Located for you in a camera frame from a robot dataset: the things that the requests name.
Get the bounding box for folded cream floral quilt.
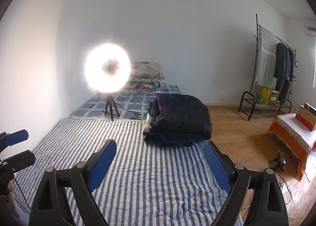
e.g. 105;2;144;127
128;62;165;82

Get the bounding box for black power cable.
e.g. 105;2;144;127
116;104;149;121

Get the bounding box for ring light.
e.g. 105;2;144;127
85;43;131;92

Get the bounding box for white lace cloth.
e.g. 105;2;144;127
275;113;316;153

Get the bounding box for black floor device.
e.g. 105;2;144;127
270;151;287;171

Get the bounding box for bright blue jacket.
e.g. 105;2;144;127
146;108;210;146

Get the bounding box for cardboard box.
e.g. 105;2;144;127
295;103;316;132

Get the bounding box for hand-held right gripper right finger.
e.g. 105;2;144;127
203;140;289;226

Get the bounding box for dark hanging clothes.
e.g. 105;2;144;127
273;42;296;106

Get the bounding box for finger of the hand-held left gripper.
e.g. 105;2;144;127
0;150;36;175
0;129;29;153

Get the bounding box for floor cables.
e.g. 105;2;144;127
276;177;297;222

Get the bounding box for black metal clothes rack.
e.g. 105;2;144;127
238;14;297;121

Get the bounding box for black tripod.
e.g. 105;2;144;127
102;92;121;121

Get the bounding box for orange covered side table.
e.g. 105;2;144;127
267;113;316;182

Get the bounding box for yellow plastic crate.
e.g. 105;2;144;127
261;87;280;106

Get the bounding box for black folded garment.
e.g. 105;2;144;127
143;134;206;147

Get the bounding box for striped hanging towel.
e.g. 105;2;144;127
254;26;277;89

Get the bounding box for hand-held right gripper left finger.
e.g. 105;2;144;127
28;139;117;226

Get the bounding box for blue striped bed mat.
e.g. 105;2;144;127
12;118;245;226

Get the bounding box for navy puffer jacket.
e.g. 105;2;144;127
149;93;213;141

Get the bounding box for blue checkered bed sheet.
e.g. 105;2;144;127
70;82;183;121

